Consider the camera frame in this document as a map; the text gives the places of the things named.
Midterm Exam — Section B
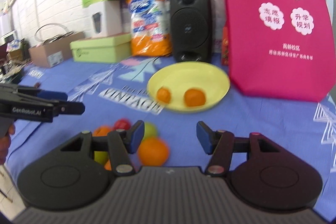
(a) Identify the small red tomato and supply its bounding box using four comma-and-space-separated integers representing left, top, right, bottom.
113, 118, 131, 130

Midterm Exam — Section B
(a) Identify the orange with green stem spot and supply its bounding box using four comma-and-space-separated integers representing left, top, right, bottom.
92, 125, 113, 137

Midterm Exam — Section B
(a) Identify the yellow-orange round fruit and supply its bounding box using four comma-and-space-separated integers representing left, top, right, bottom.
104, 160, 112, 170

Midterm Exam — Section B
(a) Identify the large orange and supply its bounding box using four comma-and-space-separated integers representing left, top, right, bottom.
137, 137, 170, 166

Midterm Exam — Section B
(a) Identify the small green mango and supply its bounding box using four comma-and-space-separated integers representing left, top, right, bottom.
142, 122, 158, 140

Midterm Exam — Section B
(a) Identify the person's left hand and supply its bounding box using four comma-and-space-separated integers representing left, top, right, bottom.
0, 123, 15, 165

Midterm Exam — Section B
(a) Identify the large green mango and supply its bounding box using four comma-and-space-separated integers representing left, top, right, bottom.
94, 151, 109, 166

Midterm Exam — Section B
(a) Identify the brown cardboard box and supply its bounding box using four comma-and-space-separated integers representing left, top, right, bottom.
29, 32, 85, 68

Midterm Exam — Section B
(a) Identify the blue printed tablecloth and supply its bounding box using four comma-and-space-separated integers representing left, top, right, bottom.
5, 57, 335, 220

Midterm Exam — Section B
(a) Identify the cluttered electronics pile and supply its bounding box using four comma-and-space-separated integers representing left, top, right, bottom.
1, 30, 31, 84

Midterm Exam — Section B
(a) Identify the mandarin orange in plate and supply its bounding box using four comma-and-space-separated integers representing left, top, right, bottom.
183, 88, 206, 107

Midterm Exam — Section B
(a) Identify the small orange kumquat in plate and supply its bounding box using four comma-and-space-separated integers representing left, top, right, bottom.
156, 87, 171, 104

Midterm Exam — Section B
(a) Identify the light green shoe box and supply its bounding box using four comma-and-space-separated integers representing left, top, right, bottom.
70, 33, 131, 64

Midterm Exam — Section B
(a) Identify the yellow plastic plate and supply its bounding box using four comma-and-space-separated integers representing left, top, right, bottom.
147, 61, 231, 113

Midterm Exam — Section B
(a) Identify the white cup box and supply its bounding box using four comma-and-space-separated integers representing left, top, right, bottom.
86, 0, 122, 38

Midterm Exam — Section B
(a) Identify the red fruit carton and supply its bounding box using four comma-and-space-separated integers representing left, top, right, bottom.
222, 26, 228, 65

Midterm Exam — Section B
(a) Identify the pink tote bag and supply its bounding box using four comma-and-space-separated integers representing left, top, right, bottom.
225, 0, 335, 102

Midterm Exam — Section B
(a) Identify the orange paper cup pack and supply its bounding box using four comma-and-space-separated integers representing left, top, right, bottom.
127, 0, 172, 57

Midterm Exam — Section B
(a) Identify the black speaker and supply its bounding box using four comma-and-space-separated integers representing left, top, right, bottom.
170, 0, 213, 63

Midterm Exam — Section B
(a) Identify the black cable loop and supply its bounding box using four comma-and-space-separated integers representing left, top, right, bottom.
34, 23, 75, 44

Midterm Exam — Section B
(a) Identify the black speaker cable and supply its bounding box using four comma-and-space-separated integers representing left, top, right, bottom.
130, 56, 161, 82

